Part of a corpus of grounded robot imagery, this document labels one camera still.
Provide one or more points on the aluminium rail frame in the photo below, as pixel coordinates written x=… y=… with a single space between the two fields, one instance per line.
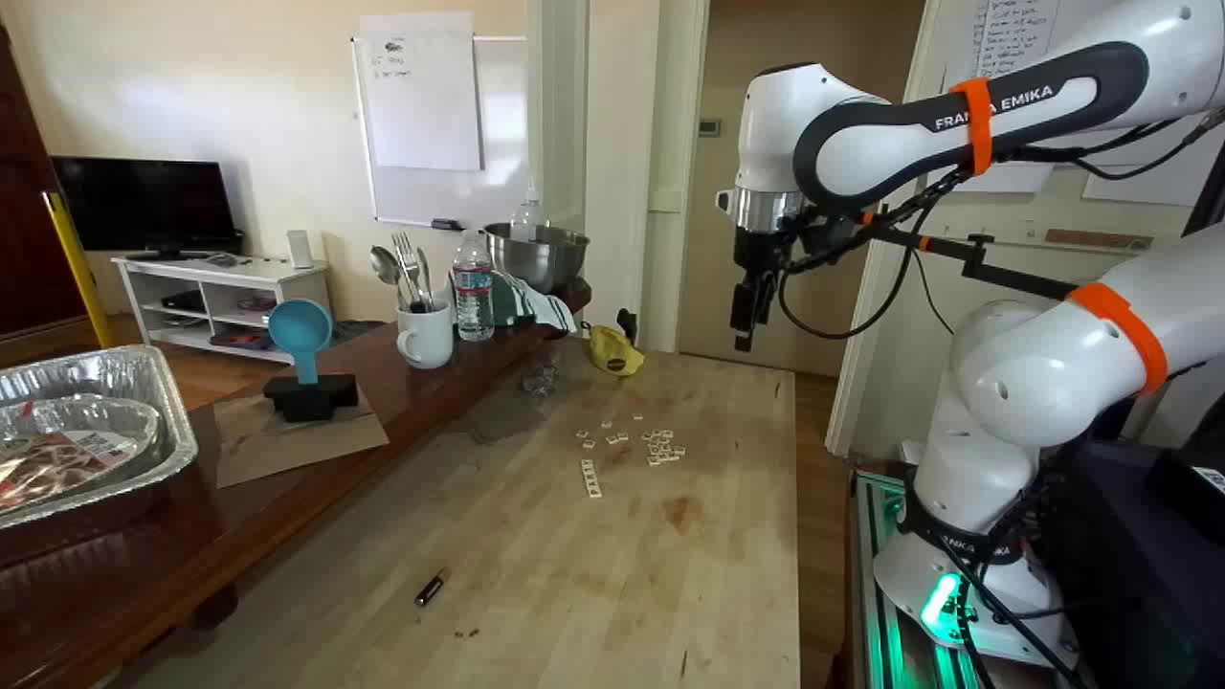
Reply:
x=876 y=576

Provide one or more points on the dark wooden cabinet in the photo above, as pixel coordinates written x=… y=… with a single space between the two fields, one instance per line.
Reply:
x=23 y=194

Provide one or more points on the black flat screen television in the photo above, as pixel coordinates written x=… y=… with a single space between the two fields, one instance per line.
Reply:
x=146 y=206

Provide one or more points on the black block stand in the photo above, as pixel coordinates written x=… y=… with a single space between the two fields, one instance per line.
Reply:
x=310 y=398

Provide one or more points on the white ceramic mug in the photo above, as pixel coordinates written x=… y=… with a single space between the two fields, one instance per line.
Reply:
x=425 y=338

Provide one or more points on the metal spoon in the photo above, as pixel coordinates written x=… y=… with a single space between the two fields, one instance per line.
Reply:
x=383 y=264
x=420 y=269

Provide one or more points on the white shelf unit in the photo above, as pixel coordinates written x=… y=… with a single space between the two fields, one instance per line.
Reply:
x=216 y=269

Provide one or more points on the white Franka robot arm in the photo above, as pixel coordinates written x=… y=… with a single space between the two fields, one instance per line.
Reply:
x=1019 y=368

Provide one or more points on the yellow stick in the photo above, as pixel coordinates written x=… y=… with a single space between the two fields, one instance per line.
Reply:
x=77 y=269

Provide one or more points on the aluminium foil tray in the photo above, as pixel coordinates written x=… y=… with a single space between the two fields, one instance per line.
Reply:
x=91 y=377

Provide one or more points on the black tripod pole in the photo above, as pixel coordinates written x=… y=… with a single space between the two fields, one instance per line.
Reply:
x=1209 y=213

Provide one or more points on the small black clip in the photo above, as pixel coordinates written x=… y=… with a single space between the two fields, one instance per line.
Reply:
x=430 y=591

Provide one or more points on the crumpled clear plastic wrap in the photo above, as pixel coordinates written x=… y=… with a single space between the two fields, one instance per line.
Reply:
x=541 y=377

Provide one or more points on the clear plastic water bottle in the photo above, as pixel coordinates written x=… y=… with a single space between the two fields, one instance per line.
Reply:
x=472 y=294

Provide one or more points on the white whiteboard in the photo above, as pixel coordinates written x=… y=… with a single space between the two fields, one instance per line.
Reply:
x=503 y=128

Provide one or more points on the clear pump sanitizer bottle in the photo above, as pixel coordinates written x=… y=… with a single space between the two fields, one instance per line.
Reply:
x=527 y=218

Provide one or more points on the clear plastic packet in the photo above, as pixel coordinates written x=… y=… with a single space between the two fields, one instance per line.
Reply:
x=64 y=455

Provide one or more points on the yellow banana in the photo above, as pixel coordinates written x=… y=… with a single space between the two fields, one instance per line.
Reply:
x=614 y=352

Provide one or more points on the stainless steel mixing bowl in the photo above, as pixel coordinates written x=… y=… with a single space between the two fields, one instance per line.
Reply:
x=550 y=261

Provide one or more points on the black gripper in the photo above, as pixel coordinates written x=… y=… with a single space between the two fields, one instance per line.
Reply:
x=761 y=261

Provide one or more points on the beige door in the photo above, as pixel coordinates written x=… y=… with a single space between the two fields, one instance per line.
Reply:
x=828 y=39

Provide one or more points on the black controller box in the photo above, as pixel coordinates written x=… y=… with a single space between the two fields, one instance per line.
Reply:
x=1136 y=576

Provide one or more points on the white flip chart paper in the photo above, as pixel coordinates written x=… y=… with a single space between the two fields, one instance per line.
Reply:
x=420 y=97

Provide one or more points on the dark brown wooden table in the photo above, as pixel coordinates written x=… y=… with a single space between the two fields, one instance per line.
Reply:
x=128 y=576

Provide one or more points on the green striped white towel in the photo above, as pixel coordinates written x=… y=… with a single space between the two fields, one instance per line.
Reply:
x=539 y=308

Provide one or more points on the white handwritten wall paper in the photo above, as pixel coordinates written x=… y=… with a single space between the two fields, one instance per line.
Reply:
x=1019 y=26
x=1151 y=189

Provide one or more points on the brown cardboard sheet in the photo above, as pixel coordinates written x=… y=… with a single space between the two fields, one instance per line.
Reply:
x=254 y=455

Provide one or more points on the black mount rod orange ties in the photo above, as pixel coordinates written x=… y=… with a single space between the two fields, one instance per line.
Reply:
x=1019 y=278

